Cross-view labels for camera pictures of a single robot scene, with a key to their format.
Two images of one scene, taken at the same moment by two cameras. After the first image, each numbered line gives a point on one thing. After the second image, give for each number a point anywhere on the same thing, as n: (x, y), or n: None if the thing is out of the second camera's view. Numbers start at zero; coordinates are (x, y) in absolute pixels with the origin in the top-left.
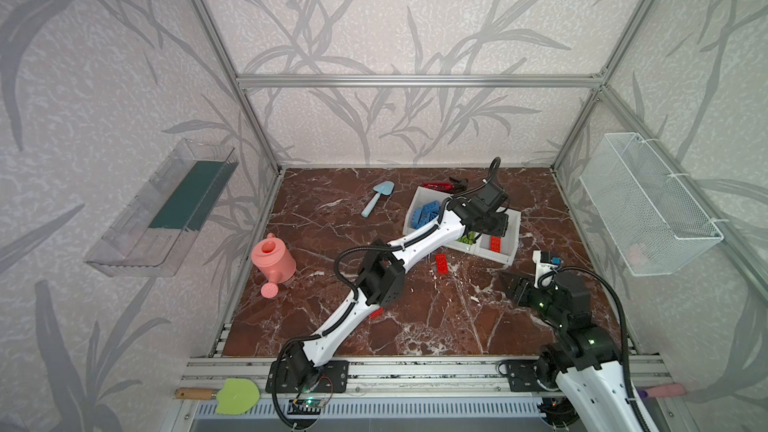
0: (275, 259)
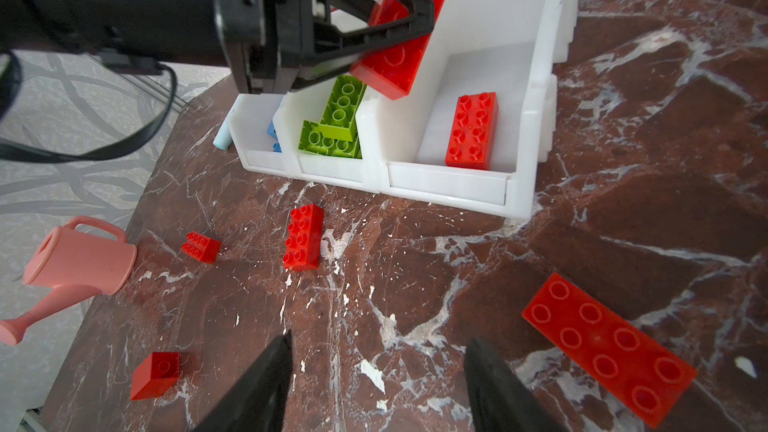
0: (76, 265)
